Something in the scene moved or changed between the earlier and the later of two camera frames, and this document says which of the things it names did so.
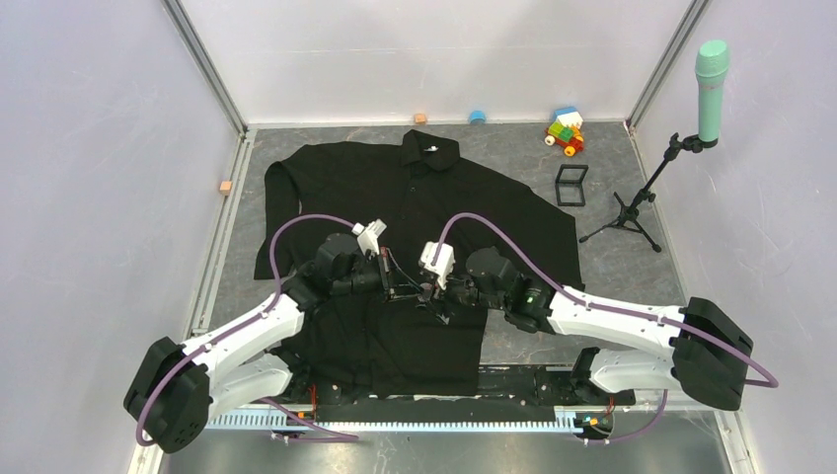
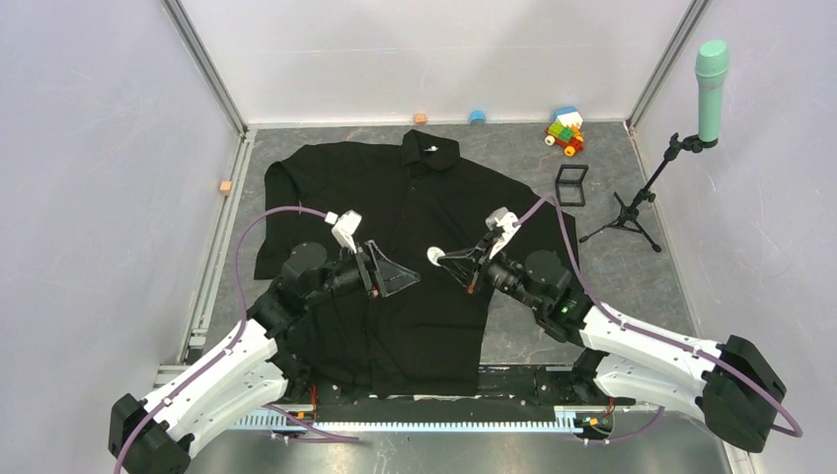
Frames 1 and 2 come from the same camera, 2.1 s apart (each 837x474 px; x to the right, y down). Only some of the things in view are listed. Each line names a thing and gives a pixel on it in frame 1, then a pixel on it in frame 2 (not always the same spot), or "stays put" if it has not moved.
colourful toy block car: x=566 y=130 stays put
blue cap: x=477 y=117 stays put
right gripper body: x=456 y=293 → x=490 y=243
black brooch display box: x=569 y=185 stays put
